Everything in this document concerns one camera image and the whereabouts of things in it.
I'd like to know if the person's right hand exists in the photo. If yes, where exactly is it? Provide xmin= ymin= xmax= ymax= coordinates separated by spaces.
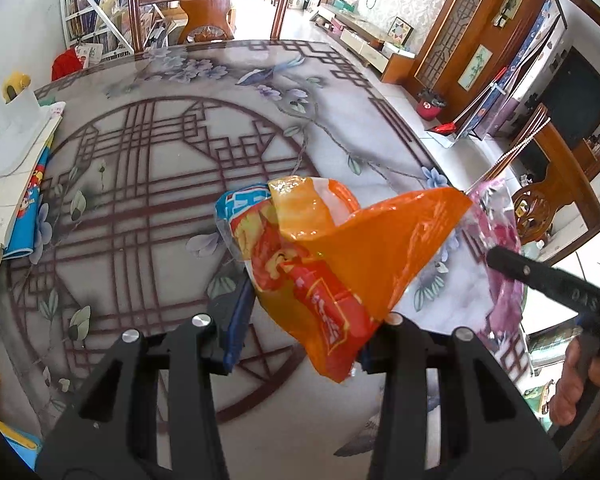
xmin=550 ymin=335 xmax=600 ymax=428

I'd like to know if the pink foil wrapper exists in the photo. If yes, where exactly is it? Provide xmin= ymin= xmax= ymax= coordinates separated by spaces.
xmin=467 ymin=177 xmax=526 ymax=341

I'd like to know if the blue bordered leaning board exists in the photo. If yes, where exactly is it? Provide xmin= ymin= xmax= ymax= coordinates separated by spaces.
xmin=480 ymin=0 xmax=568 ymax=138

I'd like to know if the white book rack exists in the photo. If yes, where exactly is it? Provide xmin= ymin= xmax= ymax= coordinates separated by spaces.
xmin=60 ymin=0 xmax=181 ymax=61

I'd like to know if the framed star picture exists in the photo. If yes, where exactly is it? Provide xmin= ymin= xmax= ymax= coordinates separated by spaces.
xmin=387 ymin=16 xmax=415 ymax=47

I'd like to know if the low television cabinet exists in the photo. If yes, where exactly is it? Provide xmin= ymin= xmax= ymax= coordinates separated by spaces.
xmin=312 ymin=4 xmax=416 ymax=81

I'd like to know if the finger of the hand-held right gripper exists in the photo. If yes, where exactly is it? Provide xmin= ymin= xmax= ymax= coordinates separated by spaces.
xmin=486 ymin=245 xmax=562 ymax=294

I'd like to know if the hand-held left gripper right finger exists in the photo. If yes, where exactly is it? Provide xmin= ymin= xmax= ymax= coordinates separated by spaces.
xmin=357 ymin=312 xmax=563 ymax=480

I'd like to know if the dark door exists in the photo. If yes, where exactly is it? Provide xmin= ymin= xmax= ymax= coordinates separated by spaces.
xmin=537 ymin=45 xmax=600 ymax=171

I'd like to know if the carved wooden chair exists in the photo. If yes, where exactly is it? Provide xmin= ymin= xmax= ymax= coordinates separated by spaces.
xmin=485 ymin=105 xmax=600 ymax=263

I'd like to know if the blue picture book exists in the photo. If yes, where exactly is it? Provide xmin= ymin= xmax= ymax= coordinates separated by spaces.
xmin=2 ymin=145 xmax=51 ymax=261

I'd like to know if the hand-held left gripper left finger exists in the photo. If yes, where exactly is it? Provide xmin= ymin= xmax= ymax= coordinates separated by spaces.
xmin=35 ymin=272 xmax=256 ymax=480

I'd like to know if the red dustpan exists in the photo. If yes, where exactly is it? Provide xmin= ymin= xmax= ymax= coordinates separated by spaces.
xmin=427 ymin=122 xmax=458 ymax=148

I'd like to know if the orange snack bag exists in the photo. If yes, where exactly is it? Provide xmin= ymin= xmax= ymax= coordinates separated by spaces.
xmin=215 ymin=175 xmax=473 ymax=385

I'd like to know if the beaded string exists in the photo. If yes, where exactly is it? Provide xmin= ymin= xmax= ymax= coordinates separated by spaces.
xmin=462 ymin=115 xmax=551 ymax=193

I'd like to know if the red bag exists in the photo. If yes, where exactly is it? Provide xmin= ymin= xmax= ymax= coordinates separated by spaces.
xmin=51 ymin=49 xmax=88 ymax=82

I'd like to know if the stack of white papers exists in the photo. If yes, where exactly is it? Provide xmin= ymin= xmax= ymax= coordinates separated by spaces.
xmin=0 ymin=90 xmax=66 ymax=273

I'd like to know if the yellow tape dispenser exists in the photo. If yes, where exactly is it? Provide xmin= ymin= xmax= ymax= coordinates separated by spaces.
xmin=5 ymin=74 xmax=32 ymax=103

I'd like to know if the small bamboo painting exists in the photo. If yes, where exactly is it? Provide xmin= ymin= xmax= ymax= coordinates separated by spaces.
xmin=457 ymin=44 xmax=492 ymax=92

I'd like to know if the red bucket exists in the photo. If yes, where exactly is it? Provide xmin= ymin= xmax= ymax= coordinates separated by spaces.
xmin=416 ymin=91 xmax=447 ymax=121

